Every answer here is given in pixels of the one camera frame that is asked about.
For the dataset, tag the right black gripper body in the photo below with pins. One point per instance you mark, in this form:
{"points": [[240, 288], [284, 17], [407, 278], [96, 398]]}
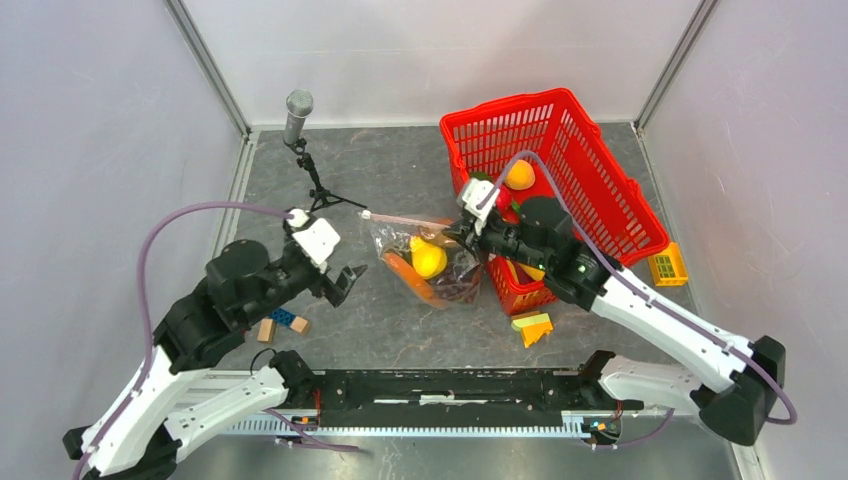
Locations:
{"points": [[502, 241]]}

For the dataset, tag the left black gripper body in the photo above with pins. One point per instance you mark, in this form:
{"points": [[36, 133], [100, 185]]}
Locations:
{"points": [[300, 274]]}

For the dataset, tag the clear zip top bag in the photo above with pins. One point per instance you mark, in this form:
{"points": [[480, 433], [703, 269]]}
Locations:
{"points": [[393, 233]]}

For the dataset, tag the purple toy grapes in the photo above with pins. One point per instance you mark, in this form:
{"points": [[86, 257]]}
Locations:
{"points": [[458, 284]]}

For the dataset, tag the yellow toy cheese wedge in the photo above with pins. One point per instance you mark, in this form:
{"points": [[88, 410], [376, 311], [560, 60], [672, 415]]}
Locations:
{"points": [[532, 326]]}

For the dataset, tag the red plastic shopping basket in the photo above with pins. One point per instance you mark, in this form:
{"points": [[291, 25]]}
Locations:
{"points": [[602, 199]]}

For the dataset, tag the microphone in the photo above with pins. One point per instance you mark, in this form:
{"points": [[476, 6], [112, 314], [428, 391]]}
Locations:
{"points": [[299, 106]]}

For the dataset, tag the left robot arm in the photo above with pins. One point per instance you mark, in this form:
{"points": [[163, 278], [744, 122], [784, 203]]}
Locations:
{"points": [[142, 436]]}

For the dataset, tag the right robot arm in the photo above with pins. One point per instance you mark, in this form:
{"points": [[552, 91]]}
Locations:
{"points": [[730, 382]]}

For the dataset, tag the red toy apple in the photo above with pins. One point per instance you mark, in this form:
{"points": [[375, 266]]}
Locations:
{"points": [[504, 200]]}

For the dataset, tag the blue toy block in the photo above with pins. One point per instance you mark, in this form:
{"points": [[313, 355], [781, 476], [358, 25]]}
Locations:
{"points": [[282, 317]]}

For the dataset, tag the green toy pepper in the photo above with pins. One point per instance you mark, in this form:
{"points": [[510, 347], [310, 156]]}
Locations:
{"points": [[481, 176]]}

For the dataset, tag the small wooden block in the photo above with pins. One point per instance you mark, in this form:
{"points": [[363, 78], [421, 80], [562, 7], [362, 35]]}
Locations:
{"points": [[266, 331]]}

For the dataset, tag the orange toy fruit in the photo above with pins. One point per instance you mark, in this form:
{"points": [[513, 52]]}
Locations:
{"points": [[521, 176]]}

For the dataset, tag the yellow toy crate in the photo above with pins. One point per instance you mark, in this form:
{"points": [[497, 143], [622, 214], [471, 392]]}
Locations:
{"points": [[668, 268]]}

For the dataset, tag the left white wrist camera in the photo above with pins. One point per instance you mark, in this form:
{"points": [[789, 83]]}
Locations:
{"points": [[315, 236]]}

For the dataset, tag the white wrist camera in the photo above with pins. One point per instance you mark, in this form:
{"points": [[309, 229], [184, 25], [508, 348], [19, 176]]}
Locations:
{"points": [[315, 236], [477, 199]]}

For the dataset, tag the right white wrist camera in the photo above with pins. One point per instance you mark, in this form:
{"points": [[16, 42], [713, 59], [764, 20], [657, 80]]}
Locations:
{"points": [[477, 199]]}

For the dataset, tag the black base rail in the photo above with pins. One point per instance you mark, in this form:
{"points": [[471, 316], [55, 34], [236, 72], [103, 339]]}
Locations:
{"points": [[450, 397]]}

